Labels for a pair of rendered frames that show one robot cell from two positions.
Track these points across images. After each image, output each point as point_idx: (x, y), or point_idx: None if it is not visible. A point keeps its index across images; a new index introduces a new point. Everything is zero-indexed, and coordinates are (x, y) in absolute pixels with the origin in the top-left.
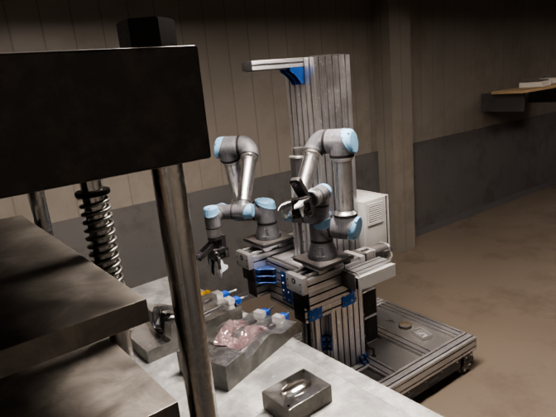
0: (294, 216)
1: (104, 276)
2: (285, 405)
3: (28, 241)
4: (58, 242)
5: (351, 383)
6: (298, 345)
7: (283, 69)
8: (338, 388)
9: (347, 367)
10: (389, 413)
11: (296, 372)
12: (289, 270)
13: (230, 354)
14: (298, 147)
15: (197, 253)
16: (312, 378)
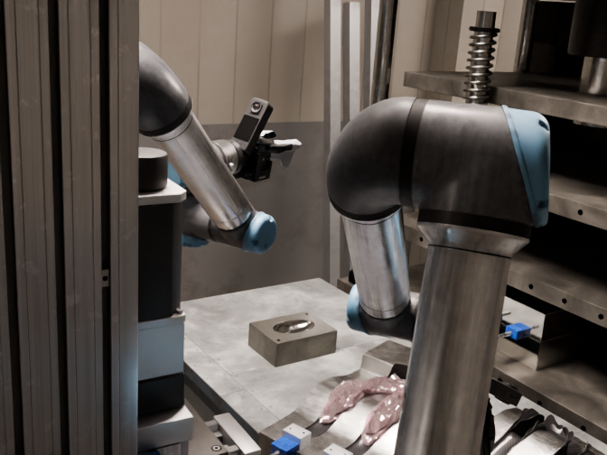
0: (266, 173)
1: (448, 78)
2: (309, 314)
3: (591, 100)
4: (547, 96)
5: (212, 357)
6: (266, 425)
7: None
8: (232, 356)
9: (204, 376)
10: (191, 326)
11: (287, 340)
12: (248, 450)
13: (384, 353)
14: (144, 149)
15: (513, 386)
16: (269, 331)
